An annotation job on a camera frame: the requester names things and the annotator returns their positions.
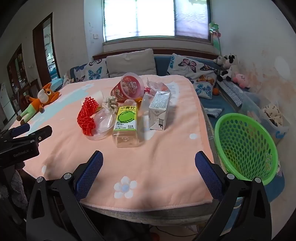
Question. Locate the colourful pinwheel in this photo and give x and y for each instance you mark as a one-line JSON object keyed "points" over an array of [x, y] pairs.
{"points": [[214, 31]]}

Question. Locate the black white cow plush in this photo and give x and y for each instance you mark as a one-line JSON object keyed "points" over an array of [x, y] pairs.
{"points": [[227, 69]]}

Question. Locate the clear plastic bottle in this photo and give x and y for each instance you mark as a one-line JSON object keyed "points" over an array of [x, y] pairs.
{"points": [[145, 102]]}

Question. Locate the printed snack packet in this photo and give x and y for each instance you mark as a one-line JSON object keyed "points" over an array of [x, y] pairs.
{"points": [[68, 80]]}

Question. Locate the blue bed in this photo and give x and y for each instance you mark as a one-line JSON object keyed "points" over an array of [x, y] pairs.
{"points": [[226, 104]]}

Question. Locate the folded butterfly pillow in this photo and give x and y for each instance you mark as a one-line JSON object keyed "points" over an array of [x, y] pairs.
{"points": [[204, 89]]}

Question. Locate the brown door frame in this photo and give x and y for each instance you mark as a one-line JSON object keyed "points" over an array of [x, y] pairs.
{"points": [[35, 53]]}

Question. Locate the grey pillow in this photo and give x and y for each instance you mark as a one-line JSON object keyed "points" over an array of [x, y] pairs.
{"points": [[130, 62]]}

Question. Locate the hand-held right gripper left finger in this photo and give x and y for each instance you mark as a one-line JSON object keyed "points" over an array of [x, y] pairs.
{"points": [[92, 171]]}

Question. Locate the blue butterfly cushion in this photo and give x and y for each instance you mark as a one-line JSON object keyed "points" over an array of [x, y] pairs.
{"points": [[77, 71]]}

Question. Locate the person's left hand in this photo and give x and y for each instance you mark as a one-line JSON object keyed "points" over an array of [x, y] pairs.
{"points": [[19, 187]]}

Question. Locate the green plastic basket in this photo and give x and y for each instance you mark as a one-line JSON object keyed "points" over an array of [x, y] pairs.
{"points": [[245, 148]]}

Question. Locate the green label plastic bottle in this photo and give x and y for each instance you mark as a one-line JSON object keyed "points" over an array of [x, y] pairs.
{"points": [[126, 118]]}

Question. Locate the plastic wrapper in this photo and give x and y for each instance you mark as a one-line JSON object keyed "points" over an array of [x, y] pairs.
{"points": [[157, 86]]}

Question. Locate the orange plastic piece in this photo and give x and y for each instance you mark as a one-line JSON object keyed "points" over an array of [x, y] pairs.
{"points": [[138, 99]]}

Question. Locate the white fridge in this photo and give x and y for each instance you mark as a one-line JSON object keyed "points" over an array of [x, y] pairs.
{"points": [[5, 104]]}

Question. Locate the brown wooden cabinet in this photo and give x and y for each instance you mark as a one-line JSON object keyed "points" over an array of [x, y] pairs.
{"points": [[17, 76]]}

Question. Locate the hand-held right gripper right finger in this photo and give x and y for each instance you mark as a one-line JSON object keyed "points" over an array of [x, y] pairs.
{"points": [[208, 176]]}

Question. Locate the cream printed cloth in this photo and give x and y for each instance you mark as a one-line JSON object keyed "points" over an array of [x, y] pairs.
{"points": [[272, 114]]}

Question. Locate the light blue box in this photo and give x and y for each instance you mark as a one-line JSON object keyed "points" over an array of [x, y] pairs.
{"points": [[56, 83]]}

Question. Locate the red instant noodle cup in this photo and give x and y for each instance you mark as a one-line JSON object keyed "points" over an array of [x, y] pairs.
{"points": [[129, 88]]}

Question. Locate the patterned wrapper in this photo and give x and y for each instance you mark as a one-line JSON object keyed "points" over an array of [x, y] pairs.
{"points": [[111, 104]]}

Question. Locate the orange fox plush toy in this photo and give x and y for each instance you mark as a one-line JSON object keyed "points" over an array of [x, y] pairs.
{"points": [[44, 95]]}

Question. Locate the wooden headboard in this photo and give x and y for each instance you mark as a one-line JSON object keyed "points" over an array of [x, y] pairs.
{"points": [[161, 51]]}

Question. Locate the blue patterned long pillow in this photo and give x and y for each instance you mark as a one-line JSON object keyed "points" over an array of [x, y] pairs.
{"points": [[231, 91]]}

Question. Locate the clear plastic storage box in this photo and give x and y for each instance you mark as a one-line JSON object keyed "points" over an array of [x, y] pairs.
{"points": [[256, 111]]}

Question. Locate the pink round plush toy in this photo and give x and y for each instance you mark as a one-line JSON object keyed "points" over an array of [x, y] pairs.
{"points": [[241, 80]]}

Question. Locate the grey plush toy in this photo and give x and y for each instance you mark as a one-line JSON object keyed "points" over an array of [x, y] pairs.
{"points": [[219, 60]]}

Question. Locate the red foam fruit net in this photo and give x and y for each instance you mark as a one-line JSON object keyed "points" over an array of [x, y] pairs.
{"points": [[86, 120]]}

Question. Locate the white paper cup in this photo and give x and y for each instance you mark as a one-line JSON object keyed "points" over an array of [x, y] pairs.
{"points": [[98, 96]]}

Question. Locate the small orange basketball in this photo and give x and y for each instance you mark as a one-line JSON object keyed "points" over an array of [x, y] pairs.
{"points": [[216, 91]]}

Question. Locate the clear round plastic lid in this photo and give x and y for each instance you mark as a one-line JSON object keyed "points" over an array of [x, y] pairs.
{"points": [[101, 125]]}

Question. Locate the white drink carton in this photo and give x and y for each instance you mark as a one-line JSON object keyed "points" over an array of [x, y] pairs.
{"points": [[157, 115]]}

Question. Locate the folded blue patterned cloth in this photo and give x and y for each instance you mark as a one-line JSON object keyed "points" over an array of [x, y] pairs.
{"points": [[214, 112]]}

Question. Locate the large white butterfly pillow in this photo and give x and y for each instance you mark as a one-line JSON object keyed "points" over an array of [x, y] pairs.
{"points": [[189, 66]]}

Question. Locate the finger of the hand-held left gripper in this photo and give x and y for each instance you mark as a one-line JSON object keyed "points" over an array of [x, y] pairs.
{"points": [[20, 129], [41, 134]]}

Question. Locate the window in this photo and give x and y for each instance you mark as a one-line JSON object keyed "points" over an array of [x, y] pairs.
{"points": [[150, 18]]}

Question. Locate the peach printed blanket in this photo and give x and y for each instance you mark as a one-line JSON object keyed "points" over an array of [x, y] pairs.
{"points": [[150, 162]]}

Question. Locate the small white butterfly pillow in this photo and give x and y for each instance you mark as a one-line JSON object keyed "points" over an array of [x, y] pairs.
{"points": [[96, 70]]}

